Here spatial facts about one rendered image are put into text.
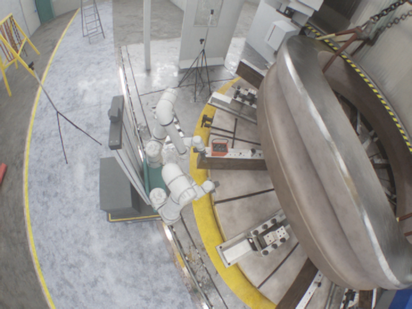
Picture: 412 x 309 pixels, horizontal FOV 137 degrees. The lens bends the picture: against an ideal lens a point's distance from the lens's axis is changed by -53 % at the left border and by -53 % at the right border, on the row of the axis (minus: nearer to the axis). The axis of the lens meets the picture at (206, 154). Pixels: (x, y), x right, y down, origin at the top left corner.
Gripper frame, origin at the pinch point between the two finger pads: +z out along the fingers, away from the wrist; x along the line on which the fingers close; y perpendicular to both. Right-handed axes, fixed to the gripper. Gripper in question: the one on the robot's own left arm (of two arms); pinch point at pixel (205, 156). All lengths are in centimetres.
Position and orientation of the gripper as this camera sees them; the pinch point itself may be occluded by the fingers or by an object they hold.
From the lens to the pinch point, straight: 192.6
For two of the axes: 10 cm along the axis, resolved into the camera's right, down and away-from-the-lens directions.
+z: 2.3, 5.2, 8.2
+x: -0.8, -8.3, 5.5
